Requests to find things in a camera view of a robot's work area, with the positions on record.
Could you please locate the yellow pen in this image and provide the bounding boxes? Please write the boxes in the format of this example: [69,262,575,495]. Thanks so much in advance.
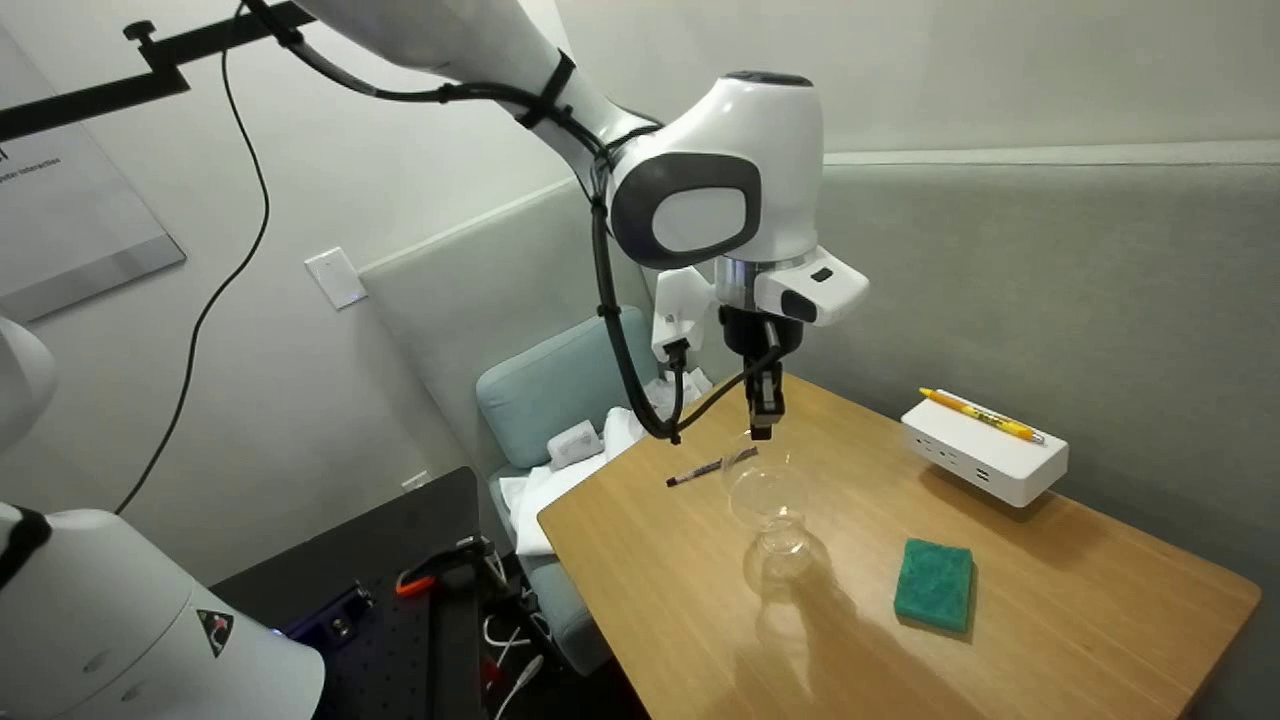
[916,386,1048,446]

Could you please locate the thin black hanging cable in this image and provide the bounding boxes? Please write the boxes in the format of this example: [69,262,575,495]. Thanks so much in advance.
[114,0,276,520]

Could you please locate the orange handled black clamp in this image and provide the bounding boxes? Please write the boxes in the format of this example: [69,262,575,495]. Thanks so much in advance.
[388,533,502,606]

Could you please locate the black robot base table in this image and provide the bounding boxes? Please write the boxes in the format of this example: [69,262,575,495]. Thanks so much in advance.
[210,459,617,720]

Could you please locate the black pen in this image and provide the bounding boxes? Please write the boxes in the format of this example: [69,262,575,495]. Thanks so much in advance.
[665,446,766,492]

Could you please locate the teal bench seat cushion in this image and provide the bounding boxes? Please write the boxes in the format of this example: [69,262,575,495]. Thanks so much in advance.
[491,472,605,678]

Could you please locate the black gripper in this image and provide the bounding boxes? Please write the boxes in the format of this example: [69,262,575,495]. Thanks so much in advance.
[718,300,812,446]

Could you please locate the white cloth pile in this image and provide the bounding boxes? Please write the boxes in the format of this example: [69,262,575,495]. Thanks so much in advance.
[496,404,647,565]

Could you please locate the green sponge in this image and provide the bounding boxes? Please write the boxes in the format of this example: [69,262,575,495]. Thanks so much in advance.
[893,535,981,639]

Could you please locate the white cable bundle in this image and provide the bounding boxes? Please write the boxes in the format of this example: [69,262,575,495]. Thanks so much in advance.
[477,606,554,720]

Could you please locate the short grey padded booth panel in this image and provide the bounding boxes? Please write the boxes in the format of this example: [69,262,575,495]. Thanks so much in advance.
[357,166,671,472]

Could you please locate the long grey padded booth panel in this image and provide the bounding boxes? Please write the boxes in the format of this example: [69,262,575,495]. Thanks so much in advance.
[605,138,1280,671]

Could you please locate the dark blue small device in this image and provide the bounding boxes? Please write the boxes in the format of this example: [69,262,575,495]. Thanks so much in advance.
[280,582,375,652]

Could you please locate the grey framed wall board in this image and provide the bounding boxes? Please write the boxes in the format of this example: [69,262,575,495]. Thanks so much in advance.
[0,123,191,331]

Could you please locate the small white box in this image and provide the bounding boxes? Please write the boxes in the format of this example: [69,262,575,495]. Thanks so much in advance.
[541,418,605,472]

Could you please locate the white wall plate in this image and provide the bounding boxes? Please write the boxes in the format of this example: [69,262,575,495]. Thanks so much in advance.
[299,245,373,315]

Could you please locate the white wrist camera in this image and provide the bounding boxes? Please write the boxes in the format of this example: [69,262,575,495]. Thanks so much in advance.
[647,263,721,360]

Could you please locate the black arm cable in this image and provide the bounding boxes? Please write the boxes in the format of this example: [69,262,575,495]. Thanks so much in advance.
[273,23,794,450]

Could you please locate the white power strip box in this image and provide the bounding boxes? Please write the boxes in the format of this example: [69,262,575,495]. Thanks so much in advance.
[901,386,1071,511]

